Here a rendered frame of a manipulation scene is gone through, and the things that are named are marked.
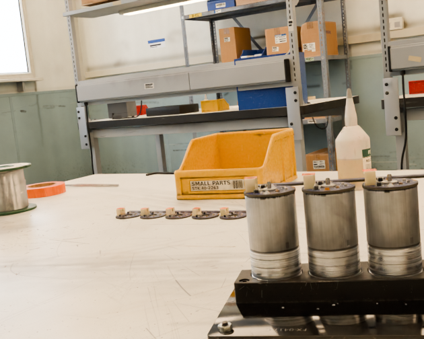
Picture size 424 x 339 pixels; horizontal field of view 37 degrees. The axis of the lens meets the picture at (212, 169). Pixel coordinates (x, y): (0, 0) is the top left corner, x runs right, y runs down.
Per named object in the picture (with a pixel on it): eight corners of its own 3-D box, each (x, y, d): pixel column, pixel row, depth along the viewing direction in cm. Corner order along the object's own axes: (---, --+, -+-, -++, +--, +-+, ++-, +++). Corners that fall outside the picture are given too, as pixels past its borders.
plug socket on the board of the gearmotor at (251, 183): (261, 192, 30) (260, 178, 30) (243, 193, 30) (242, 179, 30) (263, 189, 31) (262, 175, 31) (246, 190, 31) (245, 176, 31)
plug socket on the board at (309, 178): (320, 188, 29) (319, 174, 29) (301, 190, 30) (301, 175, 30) (321, 185, 30) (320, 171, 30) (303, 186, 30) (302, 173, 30)
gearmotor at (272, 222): (301, 298, 30) (291, 190, 29) (250, 298, 30) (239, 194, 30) (305, 281, 32) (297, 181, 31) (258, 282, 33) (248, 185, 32)
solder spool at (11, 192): (18, 204, 76) (13, 161, 75) (47, 206, 71) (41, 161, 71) (-30, 214, 71) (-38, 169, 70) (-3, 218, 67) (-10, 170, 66)
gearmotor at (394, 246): (426, 295, 28) (419, 183, 28) (370, 296, 29) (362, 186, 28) (421, 278, 31) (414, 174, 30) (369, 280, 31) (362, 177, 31)
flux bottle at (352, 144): (379, 187, 63) (373, 86, 61) (350, 192, 61) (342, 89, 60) (361, 183, 66) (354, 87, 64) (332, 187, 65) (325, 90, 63)
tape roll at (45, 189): (10, 197, 82) (9, 188, 82) (50, 189, 86) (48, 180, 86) (34, 199, 78) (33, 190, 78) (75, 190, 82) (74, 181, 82)
